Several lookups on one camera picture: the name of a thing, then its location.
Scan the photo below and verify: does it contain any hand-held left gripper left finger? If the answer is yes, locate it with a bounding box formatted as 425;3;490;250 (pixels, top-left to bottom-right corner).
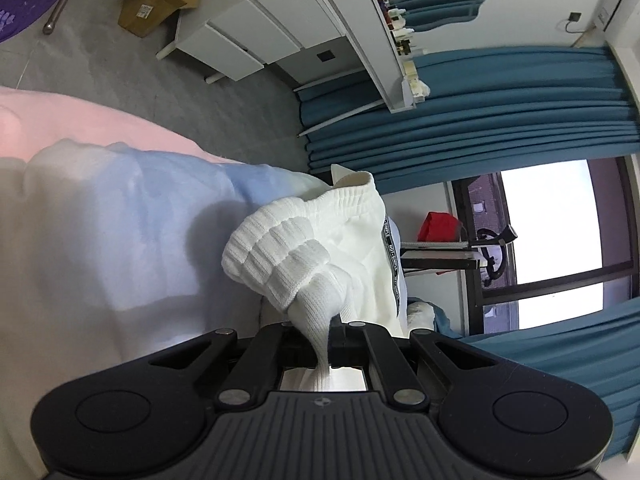
149;323;319;407

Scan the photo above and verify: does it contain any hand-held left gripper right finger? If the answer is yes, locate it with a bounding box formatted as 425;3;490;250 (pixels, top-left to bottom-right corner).
329;320;502;409

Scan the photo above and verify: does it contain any white knit sweater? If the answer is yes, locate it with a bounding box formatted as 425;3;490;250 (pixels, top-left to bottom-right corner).
221;164;417;394

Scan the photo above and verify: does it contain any red bag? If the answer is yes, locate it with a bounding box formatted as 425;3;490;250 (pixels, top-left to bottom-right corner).
417;211;461;244

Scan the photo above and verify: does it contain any black exercise bike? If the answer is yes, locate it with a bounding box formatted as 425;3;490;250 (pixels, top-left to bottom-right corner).
400;225;519;289

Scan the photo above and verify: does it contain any small teal curtain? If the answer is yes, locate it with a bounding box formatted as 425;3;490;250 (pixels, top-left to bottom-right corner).
457;297;640;463

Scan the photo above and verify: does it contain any pink blue white blanket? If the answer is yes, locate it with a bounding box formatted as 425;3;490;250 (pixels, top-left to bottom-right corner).
0;85;332;480

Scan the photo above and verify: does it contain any dark framed window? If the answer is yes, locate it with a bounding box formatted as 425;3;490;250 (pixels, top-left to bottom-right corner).
449;156;640;337

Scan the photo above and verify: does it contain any large teal curtain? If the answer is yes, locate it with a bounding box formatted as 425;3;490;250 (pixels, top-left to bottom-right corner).
295;0;640;196

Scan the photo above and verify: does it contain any white desk with drawers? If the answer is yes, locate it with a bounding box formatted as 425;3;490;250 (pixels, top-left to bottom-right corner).
155;0;432;114

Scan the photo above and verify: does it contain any row of small bottles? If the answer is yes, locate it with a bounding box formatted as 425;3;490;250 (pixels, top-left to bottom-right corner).
384;0;427;57

